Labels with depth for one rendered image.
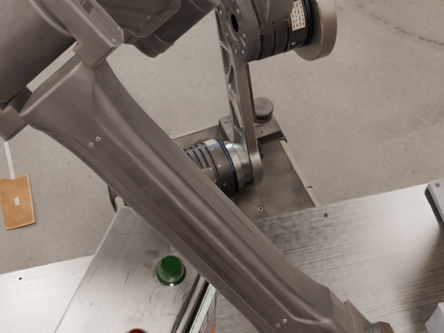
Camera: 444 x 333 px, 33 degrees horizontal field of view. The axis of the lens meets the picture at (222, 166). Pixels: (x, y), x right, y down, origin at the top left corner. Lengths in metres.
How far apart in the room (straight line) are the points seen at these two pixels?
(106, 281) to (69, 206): 1.76
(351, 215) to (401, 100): 1.30
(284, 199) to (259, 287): 1.55
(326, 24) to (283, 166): 0.99
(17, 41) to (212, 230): 0.19
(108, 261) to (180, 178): 0.15
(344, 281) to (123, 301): 0.78
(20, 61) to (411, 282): 1.02
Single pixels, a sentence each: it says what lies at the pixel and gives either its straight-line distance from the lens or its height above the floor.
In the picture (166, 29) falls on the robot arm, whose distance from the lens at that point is 0.88.
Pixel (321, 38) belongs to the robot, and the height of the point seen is 1.15.
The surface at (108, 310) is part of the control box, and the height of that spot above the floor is 1.47.
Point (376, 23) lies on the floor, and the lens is 2.93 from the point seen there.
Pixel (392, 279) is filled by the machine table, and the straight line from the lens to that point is 1.41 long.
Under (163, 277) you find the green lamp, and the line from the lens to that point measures 0.65.
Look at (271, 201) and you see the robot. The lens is 2.13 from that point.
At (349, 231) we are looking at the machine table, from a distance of 1.44.
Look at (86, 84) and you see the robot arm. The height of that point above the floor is 1.68.
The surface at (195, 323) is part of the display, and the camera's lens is 0.68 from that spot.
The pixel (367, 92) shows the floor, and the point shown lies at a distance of 2.71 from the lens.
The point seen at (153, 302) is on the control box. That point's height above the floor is 1.48.
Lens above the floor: 2.08
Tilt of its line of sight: 57 degrees down
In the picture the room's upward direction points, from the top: 2 degrees clockwise
